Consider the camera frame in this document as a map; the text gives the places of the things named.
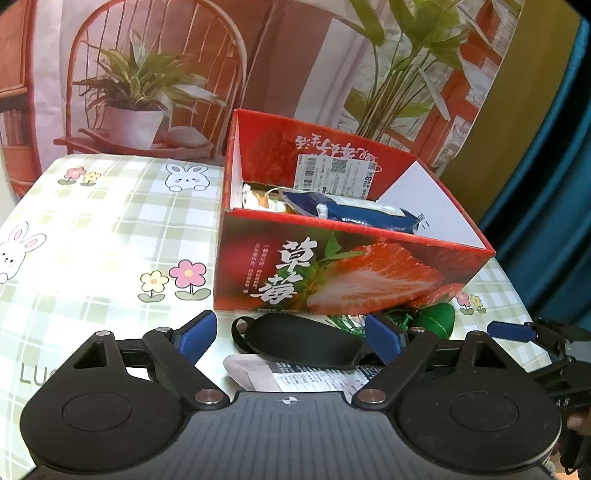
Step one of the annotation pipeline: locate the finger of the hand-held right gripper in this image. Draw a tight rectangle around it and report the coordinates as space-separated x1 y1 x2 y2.
486 319 561 344

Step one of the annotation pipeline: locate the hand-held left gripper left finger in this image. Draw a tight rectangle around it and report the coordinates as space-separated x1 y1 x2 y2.
70 310 230 411

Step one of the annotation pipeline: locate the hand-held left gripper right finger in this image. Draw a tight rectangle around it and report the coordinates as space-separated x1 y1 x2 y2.
352 313 500 411

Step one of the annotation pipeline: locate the green tasselled sachet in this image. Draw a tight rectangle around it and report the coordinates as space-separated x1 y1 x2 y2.
330 302 456 341

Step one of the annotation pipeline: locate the red strawberry print box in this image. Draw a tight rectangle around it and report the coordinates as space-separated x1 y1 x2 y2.
213 108 496 317

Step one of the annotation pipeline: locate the black eye mask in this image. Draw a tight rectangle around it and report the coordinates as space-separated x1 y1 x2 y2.
231 314 377 370

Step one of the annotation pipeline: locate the white printed plastic packet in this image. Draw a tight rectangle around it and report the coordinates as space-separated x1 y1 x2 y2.
224 354 377 394

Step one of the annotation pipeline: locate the blue and white packet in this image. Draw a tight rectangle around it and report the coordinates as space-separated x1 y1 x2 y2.
283 190 424 237

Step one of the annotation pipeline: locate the yellow and white snack packet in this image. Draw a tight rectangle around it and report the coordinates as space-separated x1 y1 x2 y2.
242 182 296 214

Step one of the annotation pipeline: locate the person's right hand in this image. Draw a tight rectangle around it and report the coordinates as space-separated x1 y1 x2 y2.
566 411 591 437

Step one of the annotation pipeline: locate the checked rabbit print tablecloth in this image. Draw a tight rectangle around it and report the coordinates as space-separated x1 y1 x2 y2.
0 154 552 480

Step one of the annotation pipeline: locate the teal curtain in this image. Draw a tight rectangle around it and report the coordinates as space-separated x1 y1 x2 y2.
475 9 591 324

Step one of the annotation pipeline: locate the printed room backdrop cloth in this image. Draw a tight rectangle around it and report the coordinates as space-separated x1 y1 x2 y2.
0 0 527 204

